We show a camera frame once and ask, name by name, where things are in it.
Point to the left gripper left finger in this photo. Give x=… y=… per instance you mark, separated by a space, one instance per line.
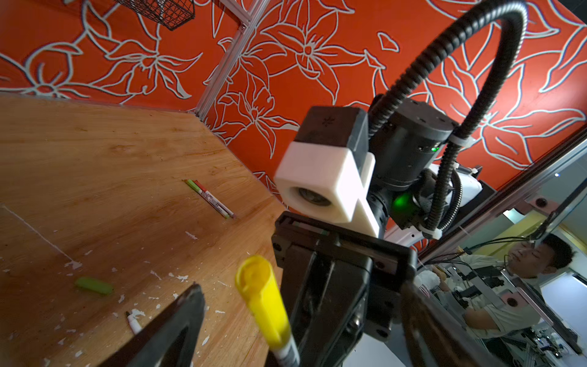
x=170 y=339

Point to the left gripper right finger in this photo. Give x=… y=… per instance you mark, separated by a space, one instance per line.
x=432 y=334

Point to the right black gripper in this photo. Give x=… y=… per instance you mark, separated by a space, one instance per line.
x=338 y=284

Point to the yellow pen cap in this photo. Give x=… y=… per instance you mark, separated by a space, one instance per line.
x=256 y=282

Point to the white pen purple end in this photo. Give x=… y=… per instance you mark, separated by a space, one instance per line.
x=215 y=200

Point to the white pen green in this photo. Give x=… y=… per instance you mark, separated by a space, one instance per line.
x=207 y=198

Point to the white pen yellow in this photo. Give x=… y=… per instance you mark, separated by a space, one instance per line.
x=287 y=355

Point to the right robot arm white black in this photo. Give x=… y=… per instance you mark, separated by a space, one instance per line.
x=416 y=146

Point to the person outside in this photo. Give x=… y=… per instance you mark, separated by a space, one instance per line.
x=483 y=319

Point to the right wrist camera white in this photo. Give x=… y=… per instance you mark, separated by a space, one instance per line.
x=326 y=171

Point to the black wire basket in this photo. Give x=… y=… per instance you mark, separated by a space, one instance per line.
x=169 y=13

